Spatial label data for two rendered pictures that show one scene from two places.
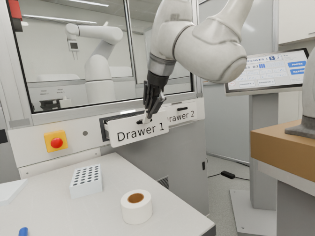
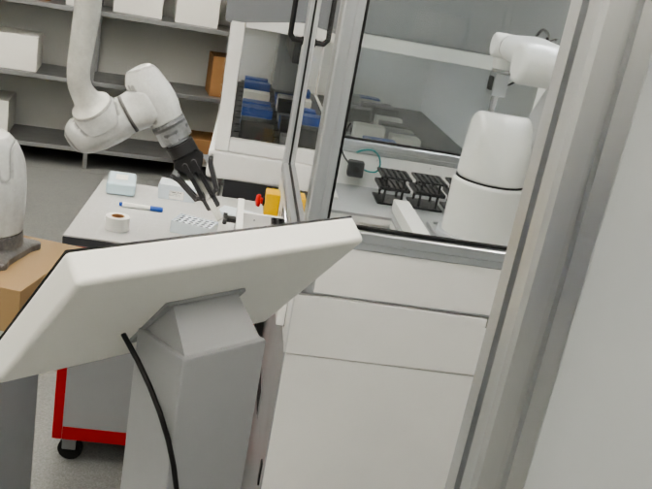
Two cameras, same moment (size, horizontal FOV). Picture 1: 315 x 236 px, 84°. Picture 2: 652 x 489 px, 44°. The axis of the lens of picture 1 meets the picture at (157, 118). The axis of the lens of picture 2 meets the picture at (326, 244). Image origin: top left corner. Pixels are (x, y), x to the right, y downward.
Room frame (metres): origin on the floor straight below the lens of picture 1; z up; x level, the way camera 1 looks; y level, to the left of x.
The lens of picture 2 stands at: (1.86, -1.72, 1.56)
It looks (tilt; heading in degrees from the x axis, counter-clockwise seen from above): 18 degrees down; 115
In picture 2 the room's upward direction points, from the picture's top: 10 degrees clockwise
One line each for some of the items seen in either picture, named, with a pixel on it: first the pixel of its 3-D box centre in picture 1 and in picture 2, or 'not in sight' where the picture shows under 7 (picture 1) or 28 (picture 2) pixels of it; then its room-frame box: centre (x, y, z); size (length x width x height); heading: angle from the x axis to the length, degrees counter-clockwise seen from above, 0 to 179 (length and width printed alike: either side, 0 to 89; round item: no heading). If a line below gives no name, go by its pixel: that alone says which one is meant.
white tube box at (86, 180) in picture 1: (87, 179); (194, 226); (0.52, 0.24, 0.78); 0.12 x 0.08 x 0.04; 17
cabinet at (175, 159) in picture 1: (117, 173); (415, 415); (1.30, 0.36, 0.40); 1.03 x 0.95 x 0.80; 123
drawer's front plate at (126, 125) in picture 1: (140, 127); (237, 231); (0.77, 0.08, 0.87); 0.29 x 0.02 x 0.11; 123
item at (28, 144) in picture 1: (108, 115); (451, 266); (1.30, 0.36, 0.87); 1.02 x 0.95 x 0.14; 123
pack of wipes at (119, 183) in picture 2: not in sight; (121, 182); (0.10, 0.39, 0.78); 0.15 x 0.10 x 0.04; 129
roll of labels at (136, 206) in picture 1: (136, 205); (116, 222); (0.37, 0.07, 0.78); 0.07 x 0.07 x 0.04
